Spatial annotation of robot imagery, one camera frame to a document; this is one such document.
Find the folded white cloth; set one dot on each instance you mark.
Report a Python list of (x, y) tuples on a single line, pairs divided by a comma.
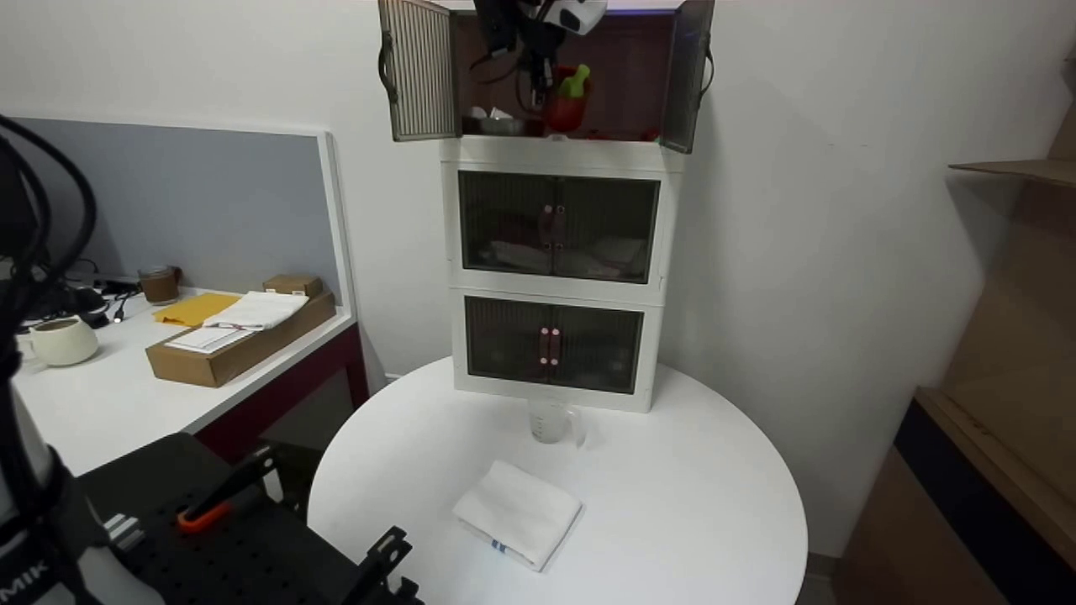
[(520, 513)]

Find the small brown object on desk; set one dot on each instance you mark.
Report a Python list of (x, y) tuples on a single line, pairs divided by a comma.
[(164, 284)]

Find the red cup with handle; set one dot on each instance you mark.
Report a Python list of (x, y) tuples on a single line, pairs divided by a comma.
[(561, 116)]

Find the orange handled clamp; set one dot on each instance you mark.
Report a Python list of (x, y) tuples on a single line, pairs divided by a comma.
[(246, 485)]

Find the wooden shelf unit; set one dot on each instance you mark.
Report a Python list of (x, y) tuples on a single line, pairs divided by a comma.
[(975, 495)]

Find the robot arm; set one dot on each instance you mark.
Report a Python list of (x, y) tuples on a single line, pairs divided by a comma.
[(572, 17)]

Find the yellow envelope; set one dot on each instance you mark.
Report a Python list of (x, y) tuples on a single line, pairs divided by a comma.
[(192, 306)]

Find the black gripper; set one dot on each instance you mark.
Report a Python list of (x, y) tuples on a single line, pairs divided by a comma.
[(536, 43)]

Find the white stacked storage cabinet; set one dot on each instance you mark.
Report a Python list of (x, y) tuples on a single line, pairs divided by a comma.
[(561, 242)]

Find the white bowl shaped object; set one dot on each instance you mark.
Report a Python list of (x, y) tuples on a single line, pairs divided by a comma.
[(62, 340)]

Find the clear plastic measuring cup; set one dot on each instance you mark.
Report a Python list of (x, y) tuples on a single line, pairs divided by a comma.
[(557, 426)]

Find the right open cabinet door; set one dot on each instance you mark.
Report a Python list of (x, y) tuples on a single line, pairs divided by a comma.
[(688, 73)]

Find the white desk with red frame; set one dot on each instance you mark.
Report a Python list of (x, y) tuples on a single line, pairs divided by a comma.
[(115, 404)]

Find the open cardboard box with papers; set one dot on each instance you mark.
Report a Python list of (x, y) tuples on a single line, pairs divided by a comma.
[(236, 339)]

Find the green plastic bottle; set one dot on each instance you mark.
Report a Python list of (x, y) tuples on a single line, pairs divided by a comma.
[(577, 83)]

